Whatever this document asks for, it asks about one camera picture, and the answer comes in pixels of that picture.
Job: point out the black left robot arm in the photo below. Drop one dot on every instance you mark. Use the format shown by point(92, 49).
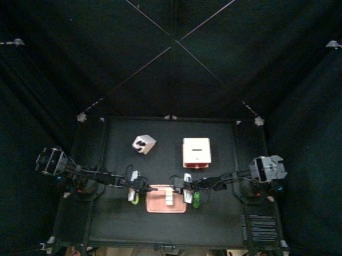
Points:
point(95, 176)

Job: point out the white text warning label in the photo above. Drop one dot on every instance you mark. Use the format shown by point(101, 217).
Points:
point(261, 230)

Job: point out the pink cloth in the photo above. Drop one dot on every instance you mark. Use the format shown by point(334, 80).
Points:
point(157, 205)

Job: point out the grey frame corner bracket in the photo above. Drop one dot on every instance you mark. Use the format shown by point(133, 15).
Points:
point(169, 117)
point(81, 117)
point(332, 44)
point(16, 42)
point(259, 120)

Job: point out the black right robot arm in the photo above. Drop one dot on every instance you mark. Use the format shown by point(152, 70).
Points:
point(267, 168)

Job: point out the white knife block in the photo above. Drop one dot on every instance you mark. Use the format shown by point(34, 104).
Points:
point(149, 141)

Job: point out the white box red base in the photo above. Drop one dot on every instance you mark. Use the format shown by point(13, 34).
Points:
point(196, 150)

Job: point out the white toy sushi roll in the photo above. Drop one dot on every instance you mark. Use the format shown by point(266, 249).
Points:
point(169, 197)

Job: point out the green toy food piece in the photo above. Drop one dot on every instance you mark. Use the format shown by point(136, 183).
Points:
point(135, 200)
point(196, 201)

